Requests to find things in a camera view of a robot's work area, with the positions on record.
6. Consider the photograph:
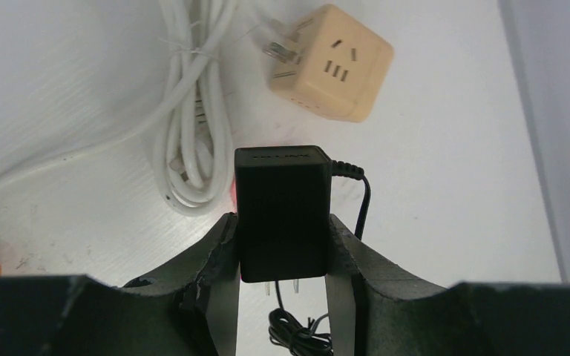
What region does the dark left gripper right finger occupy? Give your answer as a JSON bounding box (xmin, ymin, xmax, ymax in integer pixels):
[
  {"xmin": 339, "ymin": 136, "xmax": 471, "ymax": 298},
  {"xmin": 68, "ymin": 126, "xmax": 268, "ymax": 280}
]
[{"xmin": 325, "ymin": 217, "xmax": 570, "ymax": 355}]

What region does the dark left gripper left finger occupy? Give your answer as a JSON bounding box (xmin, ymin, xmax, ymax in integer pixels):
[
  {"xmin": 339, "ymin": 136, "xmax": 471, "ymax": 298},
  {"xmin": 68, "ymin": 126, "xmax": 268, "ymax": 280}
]
[{"xmin": 0, "ymin": 214, "xmax": 240, "ymax": 355}]

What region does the small black charger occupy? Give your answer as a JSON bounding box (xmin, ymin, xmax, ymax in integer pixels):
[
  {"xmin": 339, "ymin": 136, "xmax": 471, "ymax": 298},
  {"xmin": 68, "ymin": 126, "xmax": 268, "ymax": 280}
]
[{"xmin": 235, "ymin": 145, "xmax": 332, "ymax": 283}]

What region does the beige dragon cube adapter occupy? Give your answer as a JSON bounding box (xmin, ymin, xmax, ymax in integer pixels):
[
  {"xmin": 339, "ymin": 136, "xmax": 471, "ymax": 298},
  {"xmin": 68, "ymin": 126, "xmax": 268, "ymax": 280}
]
[{"xmin": 263, "ymin": 4, "xmax": 394, "ymax": 122}]

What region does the pink cube socket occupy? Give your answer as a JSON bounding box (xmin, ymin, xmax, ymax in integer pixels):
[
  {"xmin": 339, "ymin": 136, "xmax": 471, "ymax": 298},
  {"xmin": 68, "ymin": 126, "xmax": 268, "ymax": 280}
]
[{"xmin": 230, "ymin": 179, "xmax": 238, "ymax": 211}]

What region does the black cable of small charger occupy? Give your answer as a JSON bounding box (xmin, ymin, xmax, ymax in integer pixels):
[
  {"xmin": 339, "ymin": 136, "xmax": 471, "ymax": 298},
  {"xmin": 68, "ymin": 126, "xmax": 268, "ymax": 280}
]
[{"xmin": 267, "ymin": 159, "xmax": 372, "ymax": 356}]

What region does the white cable of orange strip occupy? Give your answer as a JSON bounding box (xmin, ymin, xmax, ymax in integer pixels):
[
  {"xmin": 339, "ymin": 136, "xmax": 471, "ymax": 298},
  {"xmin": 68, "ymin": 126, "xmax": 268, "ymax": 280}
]
[{"xmin": 0, "ymin": 0, "xmax": 239, "ymax": 218}]

